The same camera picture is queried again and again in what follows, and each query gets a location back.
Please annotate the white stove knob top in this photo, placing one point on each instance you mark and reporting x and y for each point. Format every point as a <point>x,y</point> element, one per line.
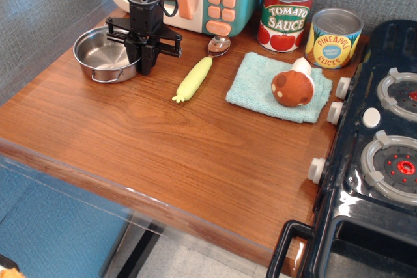
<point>342,87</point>

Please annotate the stainless steel pot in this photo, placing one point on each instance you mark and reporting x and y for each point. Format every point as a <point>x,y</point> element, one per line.
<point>101,59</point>

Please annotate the brown plush mushroom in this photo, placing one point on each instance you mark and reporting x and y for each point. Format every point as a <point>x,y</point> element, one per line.
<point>294,87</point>

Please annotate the spoon with green handle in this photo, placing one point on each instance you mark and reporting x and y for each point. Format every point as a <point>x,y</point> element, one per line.
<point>218,46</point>

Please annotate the white stove knob middle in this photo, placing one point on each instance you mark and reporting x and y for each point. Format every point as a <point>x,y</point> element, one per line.
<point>334,112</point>

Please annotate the white stove knob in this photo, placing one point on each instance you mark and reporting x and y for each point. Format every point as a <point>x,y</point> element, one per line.
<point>334,112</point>
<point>316,169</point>
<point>342,87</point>

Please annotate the tomato sauce can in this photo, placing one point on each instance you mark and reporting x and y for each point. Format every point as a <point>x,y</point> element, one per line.
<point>282,24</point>

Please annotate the black toy stove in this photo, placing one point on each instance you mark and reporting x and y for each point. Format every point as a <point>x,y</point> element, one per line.
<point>365,209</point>

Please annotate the teal folded cloth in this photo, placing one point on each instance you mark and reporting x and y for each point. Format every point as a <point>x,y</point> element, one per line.
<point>251,89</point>

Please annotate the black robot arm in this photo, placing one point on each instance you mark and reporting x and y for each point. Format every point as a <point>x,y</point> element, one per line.
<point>144,34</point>

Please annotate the pineapple slices can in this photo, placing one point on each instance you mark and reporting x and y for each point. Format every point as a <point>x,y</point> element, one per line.
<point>333,37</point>

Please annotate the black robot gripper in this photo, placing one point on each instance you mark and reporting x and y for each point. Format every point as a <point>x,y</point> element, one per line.
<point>144,33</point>

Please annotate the white stove knob bottom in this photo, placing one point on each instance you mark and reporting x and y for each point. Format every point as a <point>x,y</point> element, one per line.
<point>316,169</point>

